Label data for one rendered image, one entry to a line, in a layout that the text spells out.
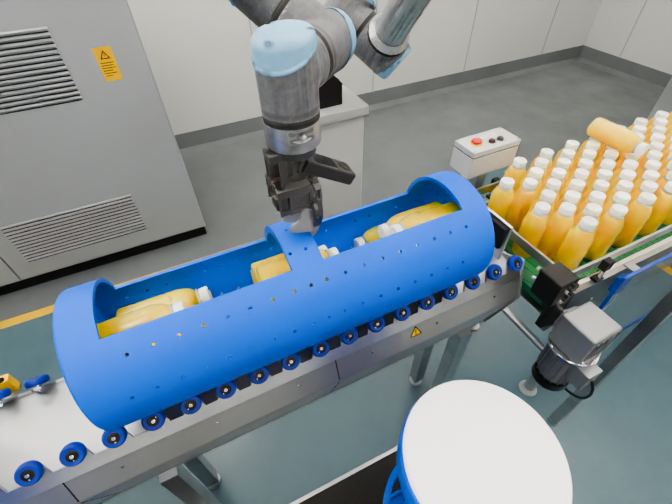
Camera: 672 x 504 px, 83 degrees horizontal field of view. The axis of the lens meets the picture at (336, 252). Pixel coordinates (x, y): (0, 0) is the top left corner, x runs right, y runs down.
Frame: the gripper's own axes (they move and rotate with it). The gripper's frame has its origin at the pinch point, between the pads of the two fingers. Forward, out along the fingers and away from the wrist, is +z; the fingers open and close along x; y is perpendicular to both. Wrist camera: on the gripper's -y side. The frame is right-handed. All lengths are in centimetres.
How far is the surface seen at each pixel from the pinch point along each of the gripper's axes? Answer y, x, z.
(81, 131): 59, -156, 36
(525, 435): -19, 47, 20
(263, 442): 27, -12, 123
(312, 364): 7.4, 11.5, 30.7
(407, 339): -18.9, 13.1, 36.3
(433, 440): -4.4, 40.3, 19.5
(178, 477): 48, 9, 62
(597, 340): -64, 35, 37
